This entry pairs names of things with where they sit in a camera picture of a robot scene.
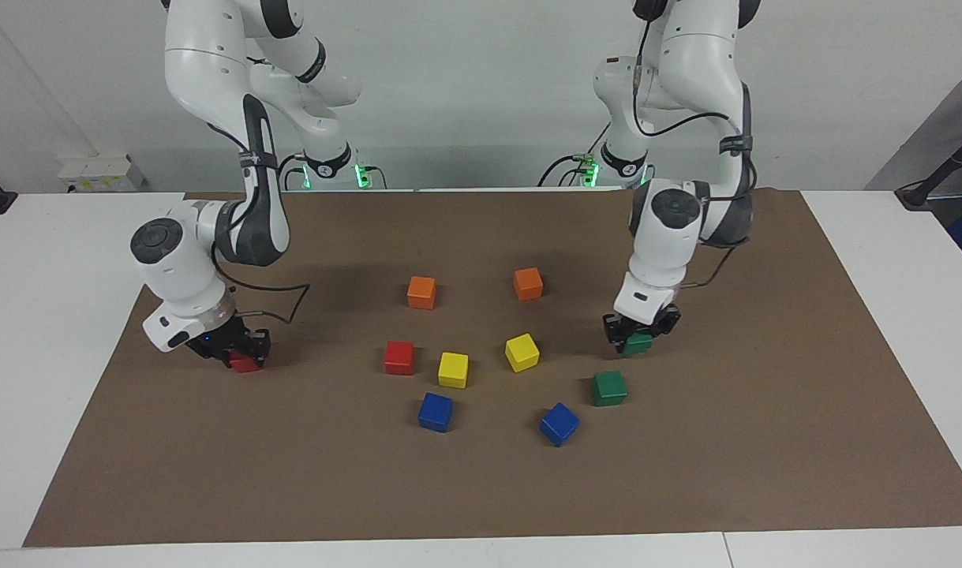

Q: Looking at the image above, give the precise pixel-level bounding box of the blue wooden cube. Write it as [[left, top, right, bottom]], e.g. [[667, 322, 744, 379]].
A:
[[538, 402, 581, 448], [417, 392, 455, 434]]

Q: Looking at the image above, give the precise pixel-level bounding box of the yellow wooden cube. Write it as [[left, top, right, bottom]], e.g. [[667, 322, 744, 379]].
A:
[[437, 352, 470, 390], [504, 333, 541, 374]]

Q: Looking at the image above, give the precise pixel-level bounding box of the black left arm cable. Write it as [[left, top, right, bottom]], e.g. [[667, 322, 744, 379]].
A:
[[629, 16, 759, 289]]

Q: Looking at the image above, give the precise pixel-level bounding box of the black base power cable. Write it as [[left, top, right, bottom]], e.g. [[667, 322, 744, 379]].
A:
[[277, 152, 309, 191], [537, 122, 612, 189]]

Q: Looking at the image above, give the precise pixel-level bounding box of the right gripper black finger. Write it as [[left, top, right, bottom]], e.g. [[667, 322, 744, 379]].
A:
[[244, 327, 271, 369], [185, 331, 235, 365]]

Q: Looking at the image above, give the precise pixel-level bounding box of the brown paper table mat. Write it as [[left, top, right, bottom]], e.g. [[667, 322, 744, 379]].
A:
[[23, 189, 962, 548]]

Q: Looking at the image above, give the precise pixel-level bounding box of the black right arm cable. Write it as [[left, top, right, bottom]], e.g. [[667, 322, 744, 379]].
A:
[[209, 122, 312, 326]]

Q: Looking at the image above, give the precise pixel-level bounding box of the white power strip box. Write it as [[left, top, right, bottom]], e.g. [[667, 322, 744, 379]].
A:
[[58, 153, 147, 193]]

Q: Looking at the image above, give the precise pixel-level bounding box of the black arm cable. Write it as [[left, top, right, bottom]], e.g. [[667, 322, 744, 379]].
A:
[[629, 16, 759, 289], [209, 122, 312, 326]]

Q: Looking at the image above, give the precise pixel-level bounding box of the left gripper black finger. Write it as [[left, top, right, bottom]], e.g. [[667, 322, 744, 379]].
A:
[[646, 306, 682, 342], [603, 313, 631, 353]]

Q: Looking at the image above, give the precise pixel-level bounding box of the black stand with pole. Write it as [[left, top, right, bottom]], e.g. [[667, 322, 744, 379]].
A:
[[895, 125, 962, 211]]

